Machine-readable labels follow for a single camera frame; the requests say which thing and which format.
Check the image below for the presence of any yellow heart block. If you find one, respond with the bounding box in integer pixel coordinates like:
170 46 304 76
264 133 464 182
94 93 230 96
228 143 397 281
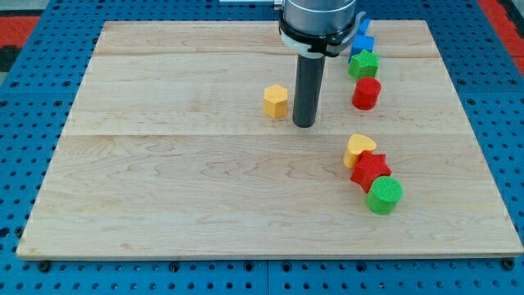
343 134 377 168

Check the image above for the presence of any red star block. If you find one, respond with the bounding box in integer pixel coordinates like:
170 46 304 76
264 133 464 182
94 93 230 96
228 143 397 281
350 151 392 193

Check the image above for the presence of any small blue block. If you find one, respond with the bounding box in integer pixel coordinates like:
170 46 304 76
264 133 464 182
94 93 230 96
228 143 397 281
357 18 371 35

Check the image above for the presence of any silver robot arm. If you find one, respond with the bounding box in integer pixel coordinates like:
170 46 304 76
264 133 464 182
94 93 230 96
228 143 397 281
219 0 365 128

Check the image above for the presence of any green cylinder block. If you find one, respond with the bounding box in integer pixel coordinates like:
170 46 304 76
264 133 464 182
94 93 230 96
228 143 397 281
366 176 404 216

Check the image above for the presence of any green star block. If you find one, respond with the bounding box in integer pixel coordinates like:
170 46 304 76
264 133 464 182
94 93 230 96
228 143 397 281
348 49 380 81

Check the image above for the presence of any red cylinder block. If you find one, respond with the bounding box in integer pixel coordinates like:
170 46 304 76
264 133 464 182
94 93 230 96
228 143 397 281
351 77 382 111

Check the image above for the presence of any light wooden board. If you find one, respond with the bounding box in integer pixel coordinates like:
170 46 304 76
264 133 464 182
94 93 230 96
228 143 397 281
17 20 523 261

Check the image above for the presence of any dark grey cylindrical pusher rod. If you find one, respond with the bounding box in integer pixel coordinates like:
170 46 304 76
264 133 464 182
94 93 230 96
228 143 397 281
292 55 325 128

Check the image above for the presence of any yellow hexagon block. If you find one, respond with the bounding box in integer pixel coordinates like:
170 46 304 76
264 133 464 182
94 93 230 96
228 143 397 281
264 84 288 118

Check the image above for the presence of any blue cube block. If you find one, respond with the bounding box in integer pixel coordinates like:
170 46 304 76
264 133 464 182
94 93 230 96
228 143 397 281
348 35 375 61

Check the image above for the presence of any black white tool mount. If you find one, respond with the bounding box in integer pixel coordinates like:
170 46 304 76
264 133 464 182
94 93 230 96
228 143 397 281
278 11 366 59

